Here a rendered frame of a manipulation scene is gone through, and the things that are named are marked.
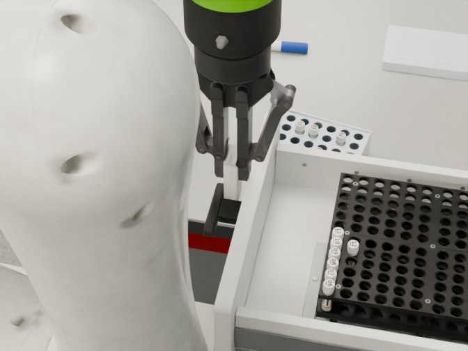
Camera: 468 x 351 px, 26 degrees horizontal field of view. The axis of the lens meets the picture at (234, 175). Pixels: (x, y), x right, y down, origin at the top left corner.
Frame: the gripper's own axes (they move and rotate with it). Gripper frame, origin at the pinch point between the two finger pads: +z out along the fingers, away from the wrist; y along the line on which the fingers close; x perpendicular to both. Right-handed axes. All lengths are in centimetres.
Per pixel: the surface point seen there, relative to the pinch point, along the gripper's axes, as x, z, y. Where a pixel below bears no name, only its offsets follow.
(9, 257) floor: -50, 93, 61
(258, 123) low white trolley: -25.8, 17.0, 1.7
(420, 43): -46, 15, -19
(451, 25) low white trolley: -53, 17, -23
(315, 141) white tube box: -20.4, 13.5, -7.0
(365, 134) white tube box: -23.1, 13.5, -13.3
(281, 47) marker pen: -41.2, 15.8, 1.2
